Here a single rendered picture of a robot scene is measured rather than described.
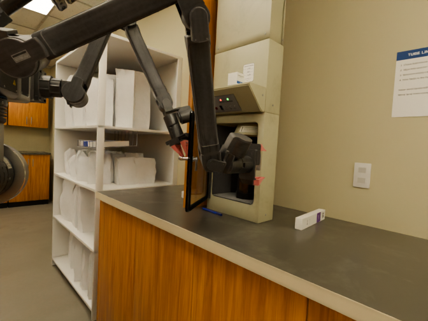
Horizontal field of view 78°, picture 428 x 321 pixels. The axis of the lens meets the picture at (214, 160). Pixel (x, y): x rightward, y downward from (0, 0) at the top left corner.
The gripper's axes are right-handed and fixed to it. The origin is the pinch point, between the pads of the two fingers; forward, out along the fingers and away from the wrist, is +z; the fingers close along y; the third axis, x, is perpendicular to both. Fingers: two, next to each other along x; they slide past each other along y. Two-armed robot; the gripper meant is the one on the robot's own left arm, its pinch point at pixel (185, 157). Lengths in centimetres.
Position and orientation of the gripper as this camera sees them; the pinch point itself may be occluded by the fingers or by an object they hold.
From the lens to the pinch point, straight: 113.1
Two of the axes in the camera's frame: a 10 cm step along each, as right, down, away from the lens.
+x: -2.5, 0.2, -9.7
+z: 3.8, 9.2, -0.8
